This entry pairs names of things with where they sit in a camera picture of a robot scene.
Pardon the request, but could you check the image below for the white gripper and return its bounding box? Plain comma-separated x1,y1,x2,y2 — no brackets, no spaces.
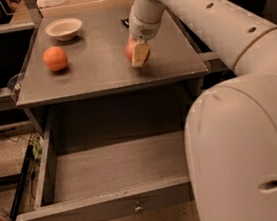
128,8,161,68

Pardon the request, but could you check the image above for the red apple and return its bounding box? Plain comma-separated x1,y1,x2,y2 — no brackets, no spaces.
123,38,153,65

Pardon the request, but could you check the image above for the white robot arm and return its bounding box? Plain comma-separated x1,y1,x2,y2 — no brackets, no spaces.
129,0,277,221

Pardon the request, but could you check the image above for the grey open drawer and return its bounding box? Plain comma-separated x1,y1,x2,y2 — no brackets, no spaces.
3,96,198,221

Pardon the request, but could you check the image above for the metal drawer knob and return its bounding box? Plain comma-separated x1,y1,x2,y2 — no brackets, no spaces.
134,201,144,213

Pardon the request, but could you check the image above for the black remote control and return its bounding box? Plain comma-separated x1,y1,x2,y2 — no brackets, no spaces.
120,18,130,28

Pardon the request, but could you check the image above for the grey wooden cabinet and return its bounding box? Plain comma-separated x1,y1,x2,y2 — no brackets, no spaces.
4,0,216,141

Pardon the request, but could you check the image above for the beige paper bowl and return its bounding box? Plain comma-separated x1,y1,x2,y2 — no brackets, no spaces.
45,18,82,41

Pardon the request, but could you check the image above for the grey side shelf bar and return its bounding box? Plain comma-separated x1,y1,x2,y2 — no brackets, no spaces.
199,51,228,72

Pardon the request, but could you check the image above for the orange fruit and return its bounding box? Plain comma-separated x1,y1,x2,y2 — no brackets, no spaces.
42,46,68,71

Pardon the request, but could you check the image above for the clear plastic container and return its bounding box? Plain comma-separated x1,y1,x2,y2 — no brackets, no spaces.
6,72,25,101

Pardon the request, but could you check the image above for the black floor cable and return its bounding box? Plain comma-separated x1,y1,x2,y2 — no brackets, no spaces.
0,95,36,151

